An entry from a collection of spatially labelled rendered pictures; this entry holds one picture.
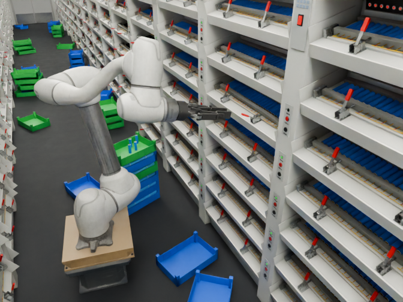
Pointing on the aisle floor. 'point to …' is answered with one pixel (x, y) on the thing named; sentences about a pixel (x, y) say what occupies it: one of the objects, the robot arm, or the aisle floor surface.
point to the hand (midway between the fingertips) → (220, 112)
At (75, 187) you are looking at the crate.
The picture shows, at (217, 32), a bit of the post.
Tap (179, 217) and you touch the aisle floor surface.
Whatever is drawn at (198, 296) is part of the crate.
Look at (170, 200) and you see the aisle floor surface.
